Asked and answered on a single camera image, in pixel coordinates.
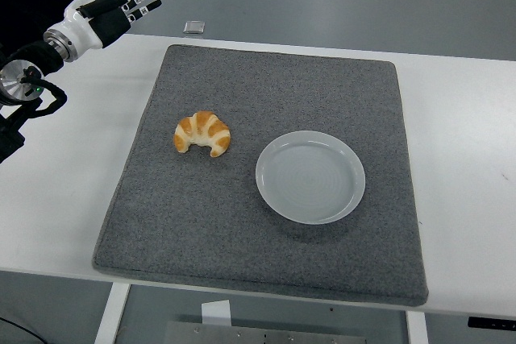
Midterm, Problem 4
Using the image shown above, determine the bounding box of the white table leg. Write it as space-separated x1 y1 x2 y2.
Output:
93 282 132 344
405 310 429 344

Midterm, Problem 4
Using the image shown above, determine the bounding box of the round pale grey plate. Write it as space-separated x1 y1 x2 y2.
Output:
255 130 367 226

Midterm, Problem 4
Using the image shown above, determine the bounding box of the grey felt mat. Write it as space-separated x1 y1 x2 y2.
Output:
91 44 429 307

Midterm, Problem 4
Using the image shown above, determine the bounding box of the silver square floor socket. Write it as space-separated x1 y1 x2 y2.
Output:
183 20 207 35

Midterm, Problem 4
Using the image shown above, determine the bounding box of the thin black floor cable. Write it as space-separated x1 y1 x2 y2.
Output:
0 314 45 344

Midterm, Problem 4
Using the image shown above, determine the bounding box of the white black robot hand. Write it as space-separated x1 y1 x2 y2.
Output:
54 0 163 56

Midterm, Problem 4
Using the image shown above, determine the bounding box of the grey metal plate with screws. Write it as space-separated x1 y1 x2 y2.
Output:
163 321 368 344

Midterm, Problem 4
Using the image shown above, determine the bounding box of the black table control panel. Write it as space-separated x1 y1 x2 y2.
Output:
467 315 516 329

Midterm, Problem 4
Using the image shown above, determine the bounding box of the golden croissant bread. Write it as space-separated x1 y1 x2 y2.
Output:
173 110 231 158

